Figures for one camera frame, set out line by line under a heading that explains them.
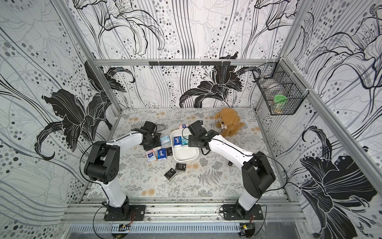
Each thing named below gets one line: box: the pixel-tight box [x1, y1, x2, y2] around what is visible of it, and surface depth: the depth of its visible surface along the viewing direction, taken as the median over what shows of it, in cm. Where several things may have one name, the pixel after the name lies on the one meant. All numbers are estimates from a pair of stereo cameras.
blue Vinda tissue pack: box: [173, 135, 183, 148], surface depth 98 cm
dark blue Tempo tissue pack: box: [154, 146, 168, 161], surface depth 94 cm
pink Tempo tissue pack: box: [145, 149, 157, 163], surface depth 92 cm
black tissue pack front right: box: [175, 162, 187, 172], surface depth 88 cm
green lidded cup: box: [273, 94, 288, 115], surface depth 80 cm
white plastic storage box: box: [170, 126, 200, 163], surface depth 97 cm
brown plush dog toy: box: [214, 107, 245, 138], surface depth 95 cm
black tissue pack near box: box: [166, 146, 174, 157], surface depth 95 cm
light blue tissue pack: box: [160, 134, 171, 145], surface depth 100 cm
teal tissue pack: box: [181, 136, 189, 146], surface depth 98 cm
